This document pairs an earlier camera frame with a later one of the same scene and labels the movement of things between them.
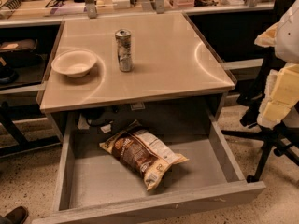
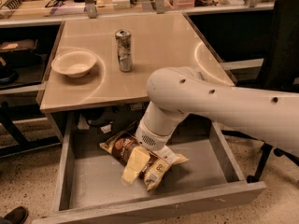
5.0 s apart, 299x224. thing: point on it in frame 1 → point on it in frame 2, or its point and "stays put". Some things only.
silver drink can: [123, 38] stays put
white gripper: [289, 37] → [151, 138]
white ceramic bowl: [75, 63] stays put
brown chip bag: [143, 152] stays put
